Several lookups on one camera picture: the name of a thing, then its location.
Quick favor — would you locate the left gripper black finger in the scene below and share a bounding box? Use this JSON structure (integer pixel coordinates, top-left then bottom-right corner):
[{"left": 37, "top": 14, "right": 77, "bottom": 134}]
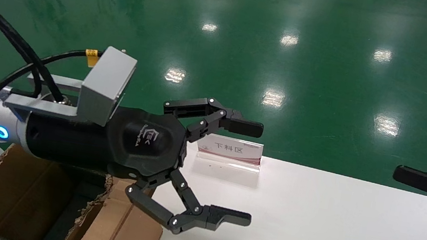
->
[
  {"left": 120, "top": 161, "right": 258, "bottom": 240},
  {"left": 159, "top": 91, "right": 268, "bottom": 153}
]

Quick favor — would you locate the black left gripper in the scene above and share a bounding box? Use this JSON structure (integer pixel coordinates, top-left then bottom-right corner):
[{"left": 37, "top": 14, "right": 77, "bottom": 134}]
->
[{"left": 20, "top": 92, "right": 192, "bottom": 186}]

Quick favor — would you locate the small cardboard box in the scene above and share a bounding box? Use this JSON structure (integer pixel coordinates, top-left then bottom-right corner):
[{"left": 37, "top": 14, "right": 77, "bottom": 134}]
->
[{"left": 96, "top": 176, "right": 170, "bottom": 240}]

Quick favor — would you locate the large torn cardboard box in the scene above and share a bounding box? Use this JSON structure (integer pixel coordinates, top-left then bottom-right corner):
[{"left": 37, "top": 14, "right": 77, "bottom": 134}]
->
[{"left": 0, "top": 142, "right": 136, "bottom": 240}]

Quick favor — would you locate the acrylic table sign red white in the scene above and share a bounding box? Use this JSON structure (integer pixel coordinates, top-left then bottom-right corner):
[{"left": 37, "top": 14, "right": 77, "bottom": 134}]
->
[{"left": 194, "top": 132, "right": 265, "bottom": 173}]

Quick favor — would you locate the black cable with yellow tag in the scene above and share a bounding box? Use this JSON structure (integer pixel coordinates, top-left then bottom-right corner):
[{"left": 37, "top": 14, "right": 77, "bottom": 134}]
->
[{"left": 0, "top": 35, "right": 104, "bottom": 195}]

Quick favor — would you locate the thick black looped cable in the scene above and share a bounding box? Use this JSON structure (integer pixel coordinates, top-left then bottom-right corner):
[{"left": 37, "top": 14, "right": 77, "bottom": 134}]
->
[{"left": 0, "top": 0, "right": 81, "bottom": 105}]

